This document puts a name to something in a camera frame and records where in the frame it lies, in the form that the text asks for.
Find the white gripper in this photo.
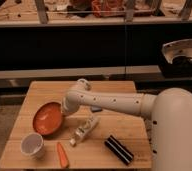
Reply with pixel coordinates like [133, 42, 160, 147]
[61, 98, 80, 116]

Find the orange ceramic bowl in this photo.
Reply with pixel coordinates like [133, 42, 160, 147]
[33, 102, 63, 136]

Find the white robot base shell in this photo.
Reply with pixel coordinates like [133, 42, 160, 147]
[161, 39, 192, 64]

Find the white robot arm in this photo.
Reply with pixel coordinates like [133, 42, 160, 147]
[62, 79, 192, 171]

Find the clear plastic bottle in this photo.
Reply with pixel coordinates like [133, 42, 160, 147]
[69, 115, 99, 147]

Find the wooden table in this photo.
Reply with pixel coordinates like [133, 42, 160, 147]
[0, 81, 151, 169]

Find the orange carrot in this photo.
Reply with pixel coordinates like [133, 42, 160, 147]
[57, 142, 69, 169]

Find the black rectangular box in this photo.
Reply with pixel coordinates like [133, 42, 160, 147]
[104, 135, 134, 165]

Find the white paper cup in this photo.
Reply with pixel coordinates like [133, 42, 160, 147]
[20, 133, 45, 158]

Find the orange basket on shelf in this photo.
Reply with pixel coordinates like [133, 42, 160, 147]
[91, 0, 124, 17]

